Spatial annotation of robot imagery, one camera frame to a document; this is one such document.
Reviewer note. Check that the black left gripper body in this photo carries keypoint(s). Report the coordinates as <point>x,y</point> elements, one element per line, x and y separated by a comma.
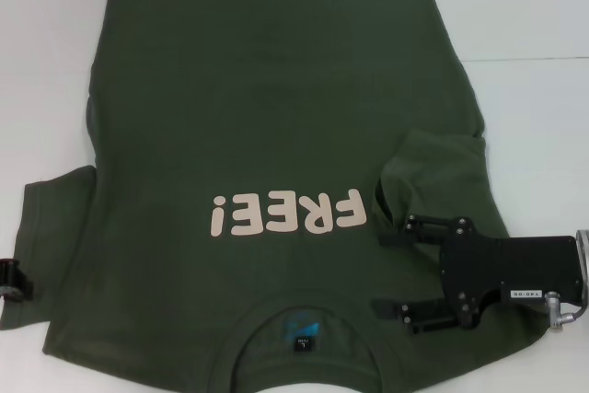
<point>7,271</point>

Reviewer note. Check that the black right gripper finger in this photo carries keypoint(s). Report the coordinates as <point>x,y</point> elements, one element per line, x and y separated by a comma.
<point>428,317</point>
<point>423,232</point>

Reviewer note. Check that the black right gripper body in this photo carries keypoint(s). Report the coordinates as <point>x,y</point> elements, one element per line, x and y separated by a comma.
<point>520,271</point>

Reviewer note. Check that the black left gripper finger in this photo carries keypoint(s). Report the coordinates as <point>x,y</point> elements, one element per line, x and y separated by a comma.
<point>25,289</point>

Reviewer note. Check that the dark green t-shirt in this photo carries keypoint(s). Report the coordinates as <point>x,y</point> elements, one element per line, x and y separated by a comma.
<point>276,103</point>

